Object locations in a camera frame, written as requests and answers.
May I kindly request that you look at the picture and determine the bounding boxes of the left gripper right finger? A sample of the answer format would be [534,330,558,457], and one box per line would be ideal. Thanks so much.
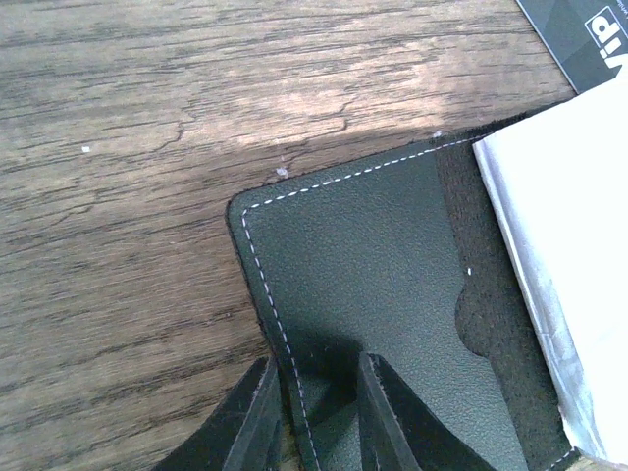
[357,352,493,471]

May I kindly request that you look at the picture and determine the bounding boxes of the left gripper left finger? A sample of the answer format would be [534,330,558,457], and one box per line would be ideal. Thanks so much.
[154,357,283,471]

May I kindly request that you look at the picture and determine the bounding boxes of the black leather card holder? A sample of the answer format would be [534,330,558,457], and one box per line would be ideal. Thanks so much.
[224,78,628,471]

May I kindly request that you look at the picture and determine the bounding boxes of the black VIP card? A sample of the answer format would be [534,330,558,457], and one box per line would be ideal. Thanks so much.
[517,0,627,94]

